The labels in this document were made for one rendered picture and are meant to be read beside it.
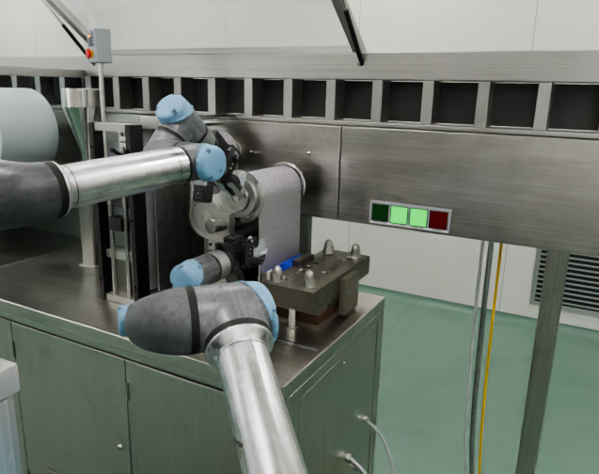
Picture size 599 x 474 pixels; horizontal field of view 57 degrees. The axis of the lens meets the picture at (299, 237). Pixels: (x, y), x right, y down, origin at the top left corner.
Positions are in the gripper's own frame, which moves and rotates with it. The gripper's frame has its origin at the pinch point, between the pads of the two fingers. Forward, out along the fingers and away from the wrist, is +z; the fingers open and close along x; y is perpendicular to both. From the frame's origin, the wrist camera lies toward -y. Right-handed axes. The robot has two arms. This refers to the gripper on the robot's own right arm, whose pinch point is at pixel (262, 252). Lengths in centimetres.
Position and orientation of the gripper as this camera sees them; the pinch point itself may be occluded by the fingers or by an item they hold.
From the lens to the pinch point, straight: 157.6
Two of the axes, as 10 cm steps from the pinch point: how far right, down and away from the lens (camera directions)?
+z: 4.8, -2.1, 8.5
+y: 0.2, -9.7, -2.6
